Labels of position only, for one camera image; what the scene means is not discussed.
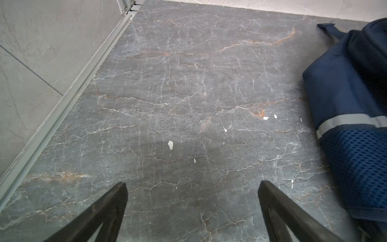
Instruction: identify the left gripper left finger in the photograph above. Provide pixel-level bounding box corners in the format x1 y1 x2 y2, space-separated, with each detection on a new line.
46 182 128 242

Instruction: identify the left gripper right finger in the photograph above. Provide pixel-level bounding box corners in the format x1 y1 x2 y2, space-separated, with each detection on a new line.
258 180 342 242

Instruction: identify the navy blue backpack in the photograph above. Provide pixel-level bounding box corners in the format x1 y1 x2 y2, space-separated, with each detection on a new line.
302 18 387 242

